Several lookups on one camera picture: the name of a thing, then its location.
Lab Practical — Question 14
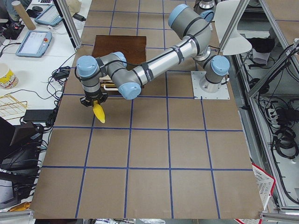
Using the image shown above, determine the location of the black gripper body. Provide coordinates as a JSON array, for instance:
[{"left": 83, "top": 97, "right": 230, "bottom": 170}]
[{"left": 80, "top": 92, "right": 108, "bottom": 107}]

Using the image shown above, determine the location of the yellow corn cob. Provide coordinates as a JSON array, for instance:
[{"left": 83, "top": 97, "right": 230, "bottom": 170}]
[{"left": 93, "top": 101, "right": 106, "bottom": 123}]

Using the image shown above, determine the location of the wooden drawer with white handle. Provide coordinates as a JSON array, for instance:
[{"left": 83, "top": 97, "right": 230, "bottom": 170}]
[{"left": 97, "top": 73, "right": 142, "bottom": 99}]

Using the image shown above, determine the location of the dark brown wooden cabinet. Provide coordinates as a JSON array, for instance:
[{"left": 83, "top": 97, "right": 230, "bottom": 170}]
[{"left": 92, "top": 35, "right": 146, "bottom": 64}]

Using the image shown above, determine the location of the blue teach pendant near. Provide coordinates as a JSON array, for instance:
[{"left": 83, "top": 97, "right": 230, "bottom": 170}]
[{"left": 15, "top": 31, "right": 52, "bottom": 58}]

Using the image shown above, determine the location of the blue teach pendant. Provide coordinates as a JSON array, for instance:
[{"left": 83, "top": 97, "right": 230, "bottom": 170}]
[
  {"left": 34, "top": 5, "right": 62, "bottom": 27},
  {"left": 15, "top": 31, "right": 52, "bottom": 58}
]

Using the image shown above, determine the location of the black electronics pile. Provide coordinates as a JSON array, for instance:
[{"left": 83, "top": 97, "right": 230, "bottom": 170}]
[{"left": 0, "top": 118, "right": 45, "bottom": 209}]

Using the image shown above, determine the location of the yellow popcorn bucket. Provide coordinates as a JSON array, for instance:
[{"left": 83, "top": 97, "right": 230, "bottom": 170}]
[{"left": 0, "top": 63, "right": 19, "bottom": 89}]

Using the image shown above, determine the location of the black power adapter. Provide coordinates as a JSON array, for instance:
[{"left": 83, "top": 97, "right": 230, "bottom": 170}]
[{"left": 73, "top": 13, "right": 86, "bottom": 21}]

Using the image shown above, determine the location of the blue teach pendant far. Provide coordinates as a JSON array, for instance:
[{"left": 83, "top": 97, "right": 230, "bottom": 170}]
[{"left": 34, "top": 5, "right": 62, "bottom": 27}]

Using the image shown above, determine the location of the cardboard tube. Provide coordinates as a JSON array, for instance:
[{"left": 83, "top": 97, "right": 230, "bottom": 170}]
[{"left": 11, "top": 0, "right": 36, "bottom": 30}]

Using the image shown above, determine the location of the white red plastic basket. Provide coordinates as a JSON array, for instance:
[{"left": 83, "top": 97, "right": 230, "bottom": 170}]
[{"left": 252, "top": 163, "right": 276, "bottom": 211}]

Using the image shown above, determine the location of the gold wire rack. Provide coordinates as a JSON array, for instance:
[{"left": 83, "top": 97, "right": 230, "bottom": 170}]
[{"left": 0, "top": 95, "right": 28, "bottom": 120}]

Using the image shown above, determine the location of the aluminium frame post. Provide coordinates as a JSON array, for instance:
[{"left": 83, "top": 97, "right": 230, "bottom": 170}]
[{"left": 53, "top": 0, "right": 82, "bottom": 49}]

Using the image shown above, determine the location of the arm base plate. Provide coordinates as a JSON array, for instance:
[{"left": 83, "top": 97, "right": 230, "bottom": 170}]
[{"left": 191, "top": 71, "right": 230, "bottom": 100}]

